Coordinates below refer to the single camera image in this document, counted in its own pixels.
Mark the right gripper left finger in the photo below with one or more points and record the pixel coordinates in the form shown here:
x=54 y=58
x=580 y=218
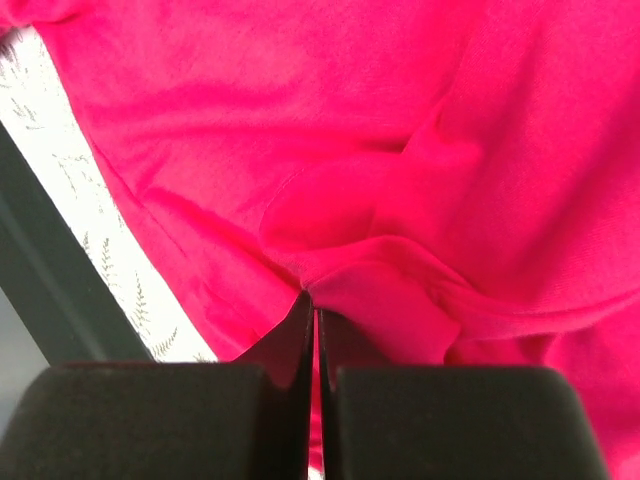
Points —
x=244 y=419

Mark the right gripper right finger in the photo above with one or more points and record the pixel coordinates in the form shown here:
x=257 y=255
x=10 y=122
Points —
x=386 y=421

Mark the magenta t shirt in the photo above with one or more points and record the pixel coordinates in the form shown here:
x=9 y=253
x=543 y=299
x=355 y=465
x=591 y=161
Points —
x=458 y=178

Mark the floral table mat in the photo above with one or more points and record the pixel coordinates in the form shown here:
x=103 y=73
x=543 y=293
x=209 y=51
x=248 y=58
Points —
x=35 y=111

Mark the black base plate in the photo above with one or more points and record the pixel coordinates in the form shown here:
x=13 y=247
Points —
x=49 y=280

